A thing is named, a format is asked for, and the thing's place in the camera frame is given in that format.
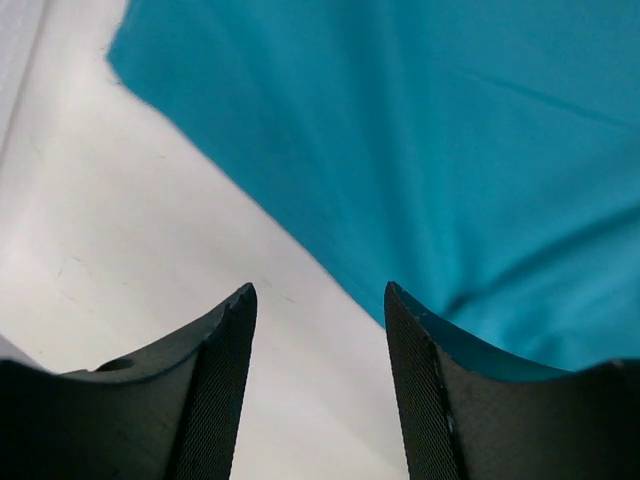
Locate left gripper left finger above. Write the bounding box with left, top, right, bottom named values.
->
left=1, top=284, right=257, bottom=479

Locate teal t-shirt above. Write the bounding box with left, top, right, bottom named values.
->
left=108, top=1, right=639, bottom=370

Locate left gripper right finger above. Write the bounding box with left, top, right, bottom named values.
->
left=384, top=282, right=639, bottom=479

